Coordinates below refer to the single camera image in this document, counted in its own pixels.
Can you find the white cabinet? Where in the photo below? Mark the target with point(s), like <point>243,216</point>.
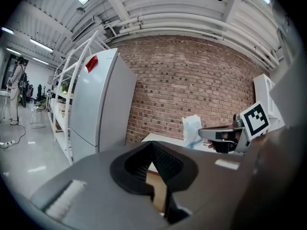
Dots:
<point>266,92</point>

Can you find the person's gray shirt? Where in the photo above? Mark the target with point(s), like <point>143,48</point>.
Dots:
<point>287,104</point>

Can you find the white ceiling pipe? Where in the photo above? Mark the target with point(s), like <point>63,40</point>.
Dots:
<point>192,29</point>

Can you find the white item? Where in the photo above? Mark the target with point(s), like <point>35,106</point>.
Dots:
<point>192,130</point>

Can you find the red sticker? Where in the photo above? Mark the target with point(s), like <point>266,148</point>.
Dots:
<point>91,63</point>

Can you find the white desk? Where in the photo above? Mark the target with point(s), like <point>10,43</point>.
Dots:
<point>160,138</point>

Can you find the white metal shelving rack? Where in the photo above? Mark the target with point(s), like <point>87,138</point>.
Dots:
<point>62,97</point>

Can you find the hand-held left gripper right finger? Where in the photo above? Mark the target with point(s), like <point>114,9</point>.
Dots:
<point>211,183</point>

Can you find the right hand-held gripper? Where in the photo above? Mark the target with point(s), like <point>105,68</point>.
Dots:
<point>255,121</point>

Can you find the white power strip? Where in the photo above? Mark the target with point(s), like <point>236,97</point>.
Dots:
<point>8,143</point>

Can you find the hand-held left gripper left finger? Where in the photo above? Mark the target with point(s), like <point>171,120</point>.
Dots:
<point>96,190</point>

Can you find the black office chair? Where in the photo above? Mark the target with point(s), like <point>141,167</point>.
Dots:
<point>40,92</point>

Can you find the silver refrigerator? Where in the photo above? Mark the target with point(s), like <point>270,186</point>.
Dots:
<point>96,109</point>

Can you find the white ceiling air vent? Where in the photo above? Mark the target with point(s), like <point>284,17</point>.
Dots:
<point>82,29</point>

